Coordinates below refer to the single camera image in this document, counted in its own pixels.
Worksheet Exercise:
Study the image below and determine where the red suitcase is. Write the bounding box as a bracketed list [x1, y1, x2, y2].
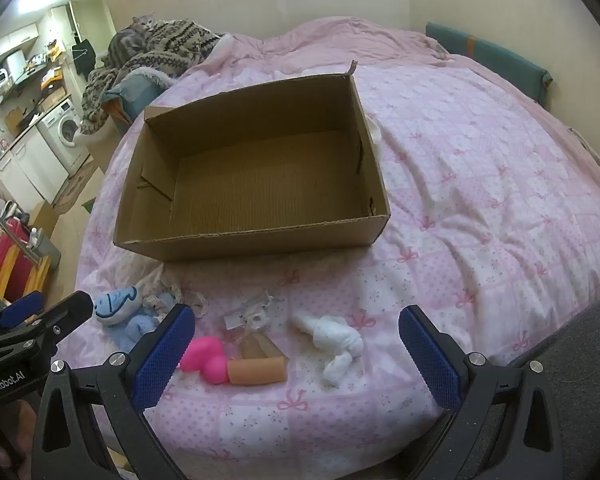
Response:
[0, 217, 28, 301]

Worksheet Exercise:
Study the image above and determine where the white washing machine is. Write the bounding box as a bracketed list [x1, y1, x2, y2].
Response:
[37, 99, 93, 173]

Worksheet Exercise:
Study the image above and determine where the grey tabby cat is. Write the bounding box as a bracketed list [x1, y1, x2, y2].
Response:
[107, 12, 156, 63]

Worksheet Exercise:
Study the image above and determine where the person's left hand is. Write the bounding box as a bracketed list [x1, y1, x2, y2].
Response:
[0, 397, 38, 480]

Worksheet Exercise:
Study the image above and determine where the person's grey clothing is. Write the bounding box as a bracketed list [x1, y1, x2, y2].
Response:
[485, 297, 600, 480]

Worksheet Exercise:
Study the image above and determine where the yellow wooden frame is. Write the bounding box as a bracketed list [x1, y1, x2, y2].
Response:
[0, 230, 51, 306]

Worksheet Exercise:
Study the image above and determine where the white kitchen cabinet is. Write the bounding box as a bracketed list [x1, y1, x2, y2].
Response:
[0, 130, 71, 206]

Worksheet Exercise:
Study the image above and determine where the beige foam cylinder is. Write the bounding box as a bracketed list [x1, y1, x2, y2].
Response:
[228, 356, 287, 387]

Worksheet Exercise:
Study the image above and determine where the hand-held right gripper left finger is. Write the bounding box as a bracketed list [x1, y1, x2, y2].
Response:
[30, 303, 197, 480]

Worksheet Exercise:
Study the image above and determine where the metal drying rack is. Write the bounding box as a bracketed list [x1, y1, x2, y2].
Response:
[0, 195, 41, 263]

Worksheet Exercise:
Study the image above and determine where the patterned knit blanket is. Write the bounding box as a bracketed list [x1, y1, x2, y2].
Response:
[80, 19, 221, 136]

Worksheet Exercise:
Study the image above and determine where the teal pillow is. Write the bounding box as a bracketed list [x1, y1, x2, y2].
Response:
[425, 21, 553, 101]
[102, 72, 166, 126]

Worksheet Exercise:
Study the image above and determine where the clear plastic packet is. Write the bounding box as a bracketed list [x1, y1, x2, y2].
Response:
[224, 292, 286, 333]

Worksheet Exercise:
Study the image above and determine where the light blue fuzzy cloth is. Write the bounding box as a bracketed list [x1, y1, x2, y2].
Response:
[102, 292, 176, 353]

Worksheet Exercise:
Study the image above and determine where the blue fish plush toy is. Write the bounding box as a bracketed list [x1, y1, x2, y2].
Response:
[94, 286, 145, 326]

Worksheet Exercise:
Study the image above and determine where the pink soft toy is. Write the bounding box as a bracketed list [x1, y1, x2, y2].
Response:
[180, 337, 231, 386]

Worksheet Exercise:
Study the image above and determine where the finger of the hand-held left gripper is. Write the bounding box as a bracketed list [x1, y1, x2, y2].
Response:
[0, 290, 46, 348]
[10, 290, 95, 361]

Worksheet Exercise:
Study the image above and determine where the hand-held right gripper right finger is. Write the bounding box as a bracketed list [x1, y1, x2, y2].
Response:
[398, 304, 566, 480]

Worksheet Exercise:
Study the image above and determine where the black hanging garment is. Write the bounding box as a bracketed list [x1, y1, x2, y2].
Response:
[72, 37, 98, 78]

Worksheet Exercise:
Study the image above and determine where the grey bin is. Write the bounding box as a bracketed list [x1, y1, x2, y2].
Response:
[30, 230, 62, 271]

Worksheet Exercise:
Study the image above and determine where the white lace cloth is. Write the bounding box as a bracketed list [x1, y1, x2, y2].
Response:
[140, 280, 208, 318]

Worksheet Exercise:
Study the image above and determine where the brown cardboard box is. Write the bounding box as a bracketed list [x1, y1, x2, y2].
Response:
[112, 60, 392, 262]

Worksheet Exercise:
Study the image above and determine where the white knotted cloth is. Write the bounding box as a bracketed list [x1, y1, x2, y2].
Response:
[291, 312, 365, 387]

